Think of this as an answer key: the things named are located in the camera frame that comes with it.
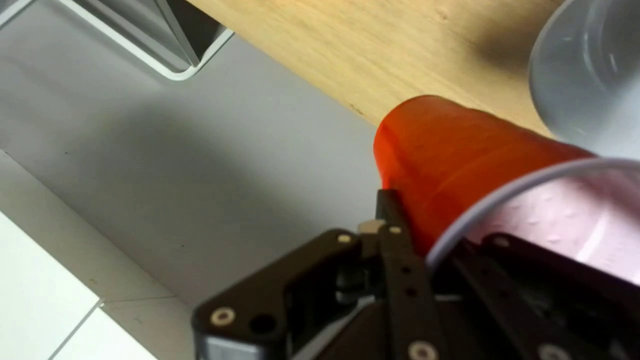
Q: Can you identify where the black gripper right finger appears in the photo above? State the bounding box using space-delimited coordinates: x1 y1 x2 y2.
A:
450 230 640 360

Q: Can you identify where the white wall cabinet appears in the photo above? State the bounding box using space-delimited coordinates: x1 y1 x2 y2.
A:
0 150 195 360

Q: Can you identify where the stainless steel sink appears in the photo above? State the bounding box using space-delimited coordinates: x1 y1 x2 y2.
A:
0 0 235 84

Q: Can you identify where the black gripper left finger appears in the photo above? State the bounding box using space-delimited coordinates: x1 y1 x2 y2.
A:
189 189 448 360

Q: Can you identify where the red plastic cup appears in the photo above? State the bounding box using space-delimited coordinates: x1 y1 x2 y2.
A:
371 95 640 290

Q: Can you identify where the grey bowl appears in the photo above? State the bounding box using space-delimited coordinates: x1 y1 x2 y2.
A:
526 0 640 163

